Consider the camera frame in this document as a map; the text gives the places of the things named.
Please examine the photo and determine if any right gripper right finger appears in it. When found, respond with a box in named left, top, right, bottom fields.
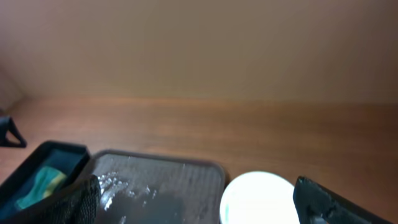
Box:
left=293, top=176, right=390, bottom=224

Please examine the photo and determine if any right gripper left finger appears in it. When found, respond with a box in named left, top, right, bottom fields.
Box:
left=1, top=175, right=101, bottom=224

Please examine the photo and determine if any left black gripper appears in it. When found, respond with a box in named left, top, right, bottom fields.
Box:
left=0, top=115, right=27, bottom=149

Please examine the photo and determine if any green yellow sponge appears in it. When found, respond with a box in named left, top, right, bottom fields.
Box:
left=16, top=166, right=67, bottom=210

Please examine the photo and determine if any white plate top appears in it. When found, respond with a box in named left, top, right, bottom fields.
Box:
left=220, top=171, right=299, bottom=224

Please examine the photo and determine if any dark brown serving tray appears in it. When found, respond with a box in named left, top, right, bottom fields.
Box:
left=79, top=150, right=226, bottom=224

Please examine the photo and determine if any black water tub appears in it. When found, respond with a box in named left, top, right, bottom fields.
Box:
left=1, top=141, right=90, bottom=221

